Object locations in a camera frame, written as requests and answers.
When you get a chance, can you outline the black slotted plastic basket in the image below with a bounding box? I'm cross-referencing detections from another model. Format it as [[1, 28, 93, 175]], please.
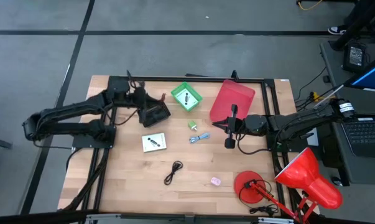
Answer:
[[141, 100, 172, 128]]

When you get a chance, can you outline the translucent red-pink plastic bin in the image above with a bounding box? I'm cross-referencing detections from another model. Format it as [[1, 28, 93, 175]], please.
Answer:
[[209, 79, 256, 127]]

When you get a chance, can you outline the person's shoe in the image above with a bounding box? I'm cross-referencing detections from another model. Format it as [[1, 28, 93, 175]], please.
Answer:
[[327, 24, 347, 35]]

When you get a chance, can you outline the silver camera mount bar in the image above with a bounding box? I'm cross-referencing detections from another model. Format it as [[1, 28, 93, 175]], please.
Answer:
[[84, 213, 295, 224]]

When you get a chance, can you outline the black power brick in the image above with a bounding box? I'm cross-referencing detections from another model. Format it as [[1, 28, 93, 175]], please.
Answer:
[[342, 42, 368, 75]]

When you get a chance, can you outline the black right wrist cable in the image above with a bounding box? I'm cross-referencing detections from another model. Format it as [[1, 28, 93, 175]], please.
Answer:
[[236, 135, 271, 156]]

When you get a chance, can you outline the black aluminium table frame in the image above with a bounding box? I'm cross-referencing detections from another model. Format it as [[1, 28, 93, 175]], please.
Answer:
[[58, 70, 300, 224]]

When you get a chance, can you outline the monitor with blue screen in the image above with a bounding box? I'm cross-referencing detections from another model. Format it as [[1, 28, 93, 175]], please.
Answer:
[[343, 51, 375, 93]]

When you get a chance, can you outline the white adapter product box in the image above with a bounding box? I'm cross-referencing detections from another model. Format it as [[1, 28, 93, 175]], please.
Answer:
[[175, 87, 198, 109], [141, 133, 168, 154]]

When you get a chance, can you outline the yellow cable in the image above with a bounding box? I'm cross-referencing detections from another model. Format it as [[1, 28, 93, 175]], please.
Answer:
[[297, 0, 324, 12]]

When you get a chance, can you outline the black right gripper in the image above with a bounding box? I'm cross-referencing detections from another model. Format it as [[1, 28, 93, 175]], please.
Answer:
[[211, 104, 248, 149]]

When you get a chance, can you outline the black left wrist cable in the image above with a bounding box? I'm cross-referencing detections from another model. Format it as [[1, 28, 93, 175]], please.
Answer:
[[114, 108, 140, 127]]

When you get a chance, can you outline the black USB cable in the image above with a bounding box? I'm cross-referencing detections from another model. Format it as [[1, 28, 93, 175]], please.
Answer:
[[163, 160, 184, 186]]

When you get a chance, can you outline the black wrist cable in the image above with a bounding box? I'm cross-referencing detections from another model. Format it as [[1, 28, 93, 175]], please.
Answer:
[[114, 108, 140, 127], [236, 135, 271, 156]]

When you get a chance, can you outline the green slotted plastic basket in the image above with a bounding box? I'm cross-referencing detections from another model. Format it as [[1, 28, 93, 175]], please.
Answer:
[[170, 81, 203, 112]]

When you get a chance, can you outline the thin white rod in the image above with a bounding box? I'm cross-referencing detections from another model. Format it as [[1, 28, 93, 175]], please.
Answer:
[[313, 84, 345, 109]]

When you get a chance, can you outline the red desk lamp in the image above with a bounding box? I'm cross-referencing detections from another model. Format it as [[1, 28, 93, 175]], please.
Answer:
[[233, 147, 343, 224]]

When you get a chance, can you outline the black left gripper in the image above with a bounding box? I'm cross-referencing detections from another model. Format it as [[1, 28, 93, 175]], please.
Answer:
[[129, 88, 169, 124]]

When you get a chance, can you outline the black lamp power cable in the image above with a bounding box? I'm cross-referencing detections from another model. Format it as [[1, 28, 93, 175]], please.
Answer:
[[238, 179, 280, 218]]

